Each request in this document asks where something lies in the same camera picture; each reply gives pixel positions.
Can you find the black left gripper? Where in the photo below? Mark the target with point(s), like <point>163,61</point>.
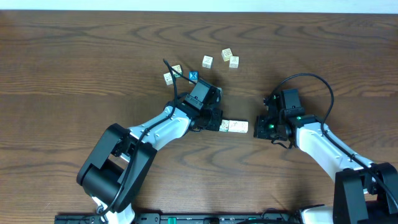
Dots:
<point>216,129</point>

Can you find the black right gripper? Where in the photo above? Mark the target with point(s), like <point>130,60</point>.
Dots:
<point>260,129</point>

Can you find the wooden block green edge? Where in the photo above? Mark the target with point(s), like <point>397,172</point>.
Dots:
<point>224,126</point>

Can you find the wooden block green L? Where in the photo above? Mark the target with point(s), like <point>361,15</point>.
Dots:
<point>243,126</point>

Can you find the wooden block yellow violin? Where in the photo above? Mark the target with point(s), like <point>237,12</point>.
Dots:
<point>234,126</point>

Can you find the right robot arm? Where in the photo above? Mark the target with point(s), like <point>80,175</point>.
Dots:
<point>362,187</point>

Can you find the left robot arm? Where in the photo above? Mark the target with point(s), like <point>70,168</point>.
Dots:
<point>116,168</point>

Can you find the wooden block blue X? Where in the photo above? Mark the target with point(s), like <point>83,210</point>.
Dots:
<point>193,76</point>

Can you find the wooden block green letter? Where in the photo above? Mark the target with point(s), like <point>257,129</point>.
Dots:
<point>168,79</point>

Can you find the wooden block umbrella drawing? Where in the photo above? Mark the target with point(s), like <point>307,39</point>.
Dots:
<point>207,61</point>

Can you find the wooden block green side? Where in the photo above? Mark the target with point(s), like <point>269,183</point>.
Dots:
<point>177,70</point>

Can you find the wooden block red side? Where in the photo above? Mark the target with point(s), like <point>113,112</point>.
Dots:
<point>234,62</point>

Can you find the wooden block yellow side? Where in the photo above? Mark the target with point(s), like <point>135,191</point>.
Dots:
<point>226,54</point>

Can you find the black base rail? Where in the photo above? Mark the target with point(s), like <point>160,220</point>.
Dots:
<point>199,218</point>

